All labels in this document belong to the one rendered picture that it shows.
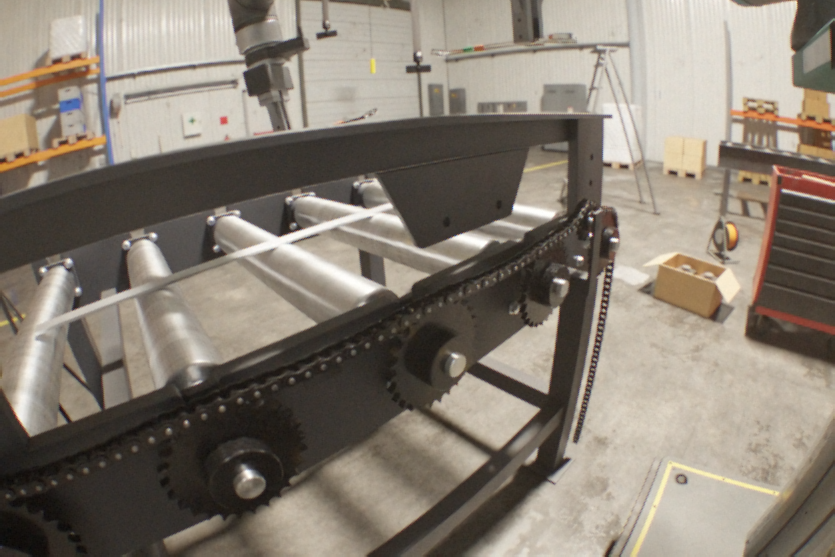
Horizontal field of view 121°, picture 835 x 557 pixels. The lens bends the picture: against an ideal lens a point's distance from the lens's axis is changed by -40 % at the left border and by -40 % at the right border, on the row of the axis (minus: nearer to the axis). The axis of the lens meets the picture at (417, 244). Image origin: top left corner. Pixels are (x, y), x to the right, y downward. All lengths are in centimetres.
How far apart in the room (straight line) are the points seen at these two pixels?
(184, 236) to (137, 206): 96
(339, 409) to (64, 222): 39
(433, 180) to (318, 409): 34
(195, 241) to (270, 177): 95
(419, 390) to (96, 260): 107
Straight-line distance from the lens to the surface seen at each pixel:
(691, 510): 112
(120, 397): 78
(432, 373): 51
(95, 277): 136
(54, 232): 40
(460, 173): 59
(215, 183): 40
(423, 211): 54
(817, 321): 259
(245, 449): 40
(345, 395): 53
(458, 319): 55
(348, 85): 1122
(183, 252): 136
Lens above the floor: 117
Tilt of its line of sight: 19 degrees down
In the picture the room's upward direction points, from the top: 4 degrees counter-clockwise
